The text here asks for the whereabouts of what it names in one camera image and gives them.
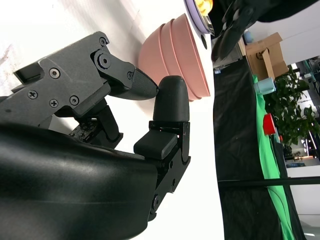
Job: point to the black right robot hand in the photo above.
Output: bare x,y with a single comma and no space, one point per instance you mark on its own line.
62,175

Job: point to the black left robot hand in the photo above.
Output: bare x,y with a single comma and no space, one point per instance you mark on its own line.
232,30

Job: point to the pink plastic bowl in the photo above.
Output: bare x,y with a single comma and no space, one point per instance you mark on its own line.
172,55
152,55
190,50

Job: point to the black round table grommet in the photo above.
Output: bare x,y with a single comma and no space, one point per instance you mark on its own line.
204,42

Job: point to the yellow toy food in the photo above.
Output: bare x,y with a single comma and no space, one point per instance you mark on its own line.
203,5

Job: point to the purple plate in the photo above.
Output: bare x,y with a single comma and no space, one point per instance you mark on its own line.
193,15

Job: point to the brown cardboard box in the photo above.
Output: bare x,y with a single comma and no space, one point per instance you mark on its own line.
270,57

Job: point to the light blue cup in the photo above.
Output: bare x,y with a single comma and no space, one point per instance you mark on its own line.
265,86

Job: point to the black backdrop cloth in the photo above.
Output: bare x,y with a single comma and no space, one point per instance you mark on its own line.
237,125

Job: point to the green potted plant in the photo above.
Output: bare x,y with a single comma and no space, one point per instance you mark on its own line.
292,110

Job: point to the red cup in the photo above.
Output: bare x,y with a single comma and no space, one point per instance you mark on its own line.
269,123

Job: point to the green backdrop cloth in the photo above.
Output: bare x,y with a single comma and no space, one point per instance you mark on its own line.
270,155

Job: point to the black backdrop stand pole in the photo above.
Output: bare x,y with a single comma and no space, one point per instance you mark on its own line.
250,183

